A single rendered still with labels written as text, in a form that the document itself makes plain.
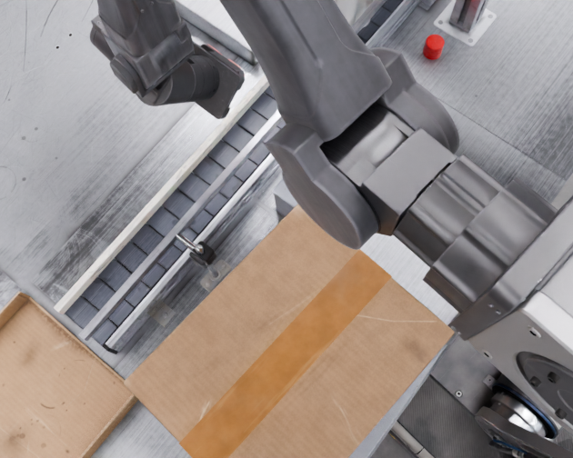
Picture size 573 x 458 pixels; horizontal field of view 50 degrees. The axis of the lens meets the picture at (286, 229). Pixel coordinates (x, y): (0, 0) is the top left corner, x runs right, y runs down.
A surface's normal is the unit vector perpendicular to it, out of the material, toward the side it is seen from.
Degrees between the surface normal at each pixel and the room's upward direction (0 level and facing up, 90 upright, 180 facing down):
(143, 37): 87
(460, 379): 0
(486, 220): 6
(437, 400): 0
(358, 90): 47
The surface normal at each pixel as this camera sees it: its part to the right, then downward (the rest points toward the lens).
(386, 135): 0.07, -0.21
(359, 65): 0.48, 0.26
